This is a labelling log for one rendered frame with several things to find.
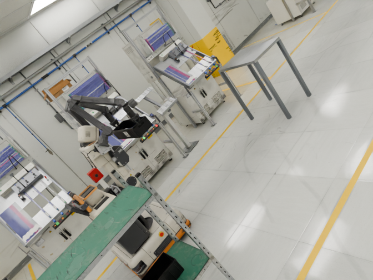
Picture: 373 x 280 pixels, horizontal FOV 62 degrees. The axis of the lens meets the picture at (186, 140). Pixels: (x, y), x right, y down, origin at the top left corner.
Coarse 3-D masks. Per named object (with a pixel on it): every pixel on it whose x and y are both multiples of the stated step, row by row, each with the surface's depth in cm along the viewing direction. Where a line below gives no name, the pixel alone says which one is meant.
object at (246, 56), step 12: (252, 48) 369; (264, 48) 337; (240, 60) 360; (252, 60) 330; (288, 60) 348; (252, 72) 409; (264, 72) 332; (228, 84) 392; (300, 84) 362; (276, 96) 341
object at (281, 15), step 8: (272, 0) 677; (280, 0) 664; (288, 0) 653; (296, 0) 648; (304, 0) 627; (312, 0) 678; (272, 8) 690; (280, 8) 678; (288, 8) 664; (296, 8) 654; (304, 8) 661; (312, 8) 628; (280, 16) 691; (288, 16) 679; (296, 16) 666
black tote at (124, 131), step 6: (126, 120) 317; (144, 120) 277; (120, 126) 324; (126, 126) 327; (132, 126) 319; (138, 126) 274; (144, 126) 277; (150, 126) 280; (114, 132) 315; (120, 132) 301; (126, 132) 289; (132, 132) 278; (138, 132) 274; (144, 132) 277; (120, 138) 316; (126, 138) 304
